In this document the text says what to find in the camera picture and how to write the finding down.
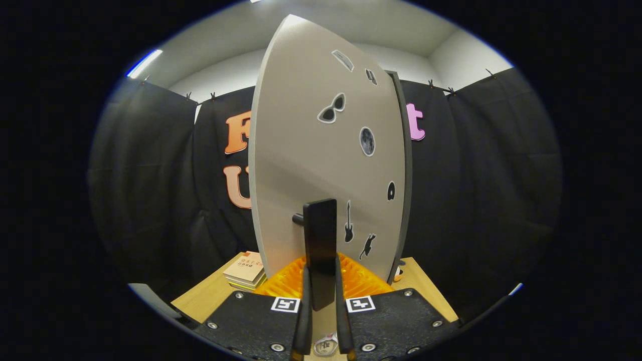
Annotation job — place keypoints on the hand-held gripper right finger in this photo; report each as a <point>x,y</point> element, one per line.
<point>343,326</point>

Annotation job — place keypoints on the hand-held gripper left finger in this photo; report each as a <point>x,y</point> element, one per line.
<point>304,326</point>

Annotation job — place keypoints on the dark grey shoe cabinet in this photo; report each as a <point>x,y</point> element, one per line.
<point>407,175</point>

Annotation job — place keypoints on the beige shoe cabinet door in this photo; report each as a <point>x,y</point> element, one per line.
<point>301,125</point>

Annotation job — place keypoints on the yellow-edged book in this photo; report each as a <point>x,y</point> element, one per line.
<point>248,285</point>

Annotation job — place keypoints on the beige cover book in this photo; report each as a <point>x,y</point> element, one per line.
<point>246,266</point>

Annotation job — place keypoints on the black backdrop cloth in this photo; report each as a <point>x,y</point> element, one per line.
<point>501,175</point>

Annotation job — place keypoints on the narrow ceiling light strip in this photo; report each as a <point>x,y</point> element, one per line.
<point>144,63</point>

